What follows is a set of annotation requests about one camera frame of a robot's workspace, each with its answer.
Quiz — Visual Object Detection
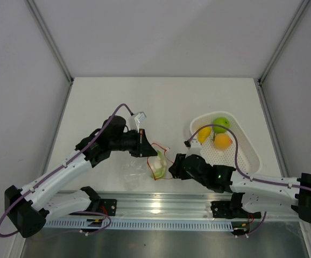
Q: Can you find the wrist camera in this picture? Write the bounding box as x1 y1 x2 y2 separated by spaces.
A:
184 139 202 157
128 112 146 131

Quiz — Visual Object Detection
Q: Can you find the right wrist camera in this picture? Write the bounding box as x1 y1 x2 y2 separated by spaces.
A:
184 139 202 157

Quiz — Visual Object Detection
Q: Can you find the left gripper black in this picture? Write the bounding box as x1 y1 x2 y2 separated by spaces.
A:
110 128 158 157

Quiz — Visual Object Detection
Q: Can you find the yellow pear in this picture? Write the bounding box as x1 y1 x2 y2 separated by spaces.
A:
197 127 211 144

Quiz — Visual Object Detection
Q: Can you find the white slotted cable duct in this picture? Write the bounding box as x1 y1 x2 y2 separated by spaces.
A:
45 218 233 232

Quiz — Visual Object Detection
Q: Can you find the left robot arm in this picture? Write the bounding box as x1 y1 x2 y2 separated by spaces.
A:
4 112 158 238

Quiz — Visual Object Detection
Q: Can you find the white perforated basket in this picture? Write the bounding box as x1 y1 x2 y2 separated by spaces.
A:
190 111 261 173

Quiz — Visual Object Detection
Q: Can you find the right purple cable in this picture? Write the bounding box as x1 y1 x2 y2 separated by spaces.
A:
186 124 311 237

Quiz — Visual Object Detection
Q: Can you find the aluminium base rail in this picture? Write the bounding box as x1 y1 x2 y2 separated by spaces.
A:
19 192 311 221

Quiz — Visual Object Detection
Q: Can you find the aluminium frame post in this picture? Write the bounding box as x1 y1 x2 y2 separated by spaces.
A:
24 0 74 84
257 0 311 84

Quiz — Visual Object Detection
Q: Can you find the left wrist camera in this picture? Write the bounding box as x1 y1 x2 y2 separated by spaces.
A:
128 112 146 131

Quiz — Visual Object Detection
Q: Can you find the green apple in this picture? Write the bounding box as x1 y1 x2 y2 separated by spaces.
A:
213 117 230 134

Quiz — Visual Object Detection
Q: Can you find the clear zip top bag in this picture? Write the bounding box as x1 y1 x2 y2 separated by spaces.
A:
123 142 176 191

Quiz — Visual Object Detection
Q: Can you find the left aluminium frame post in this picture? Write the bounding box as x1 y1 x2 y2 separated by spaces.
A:
24 0 74 84

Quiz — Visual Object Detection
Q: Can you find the black mounting plate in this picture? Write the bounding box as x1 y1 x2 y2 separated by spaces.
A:
211 201 261 219
98 199 117 217

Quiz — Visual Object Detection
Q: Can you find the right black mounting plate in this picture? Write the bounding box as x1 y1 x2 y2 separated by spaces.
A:
211 201 261 219

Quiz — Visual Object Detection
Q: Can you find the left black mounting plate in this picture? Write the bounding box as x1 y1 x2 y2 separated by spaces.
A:
98 199 117 217

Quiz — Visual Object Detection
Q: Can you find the orange peach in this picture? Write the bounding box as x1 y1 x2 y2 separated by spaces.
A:
214 133 233 151

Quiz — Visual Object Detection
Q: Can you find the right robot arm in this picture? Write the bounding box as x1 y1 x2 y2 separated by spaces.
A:
168 154 311 224

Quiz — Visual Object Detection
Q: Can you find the right aluminium frame post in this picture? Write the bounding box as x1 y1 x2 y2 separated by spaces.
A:
257 0 311 84

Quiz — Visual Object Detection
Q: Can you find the white green cabbage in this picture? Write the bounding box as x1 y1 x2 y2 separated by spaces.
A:
148 151 167 180

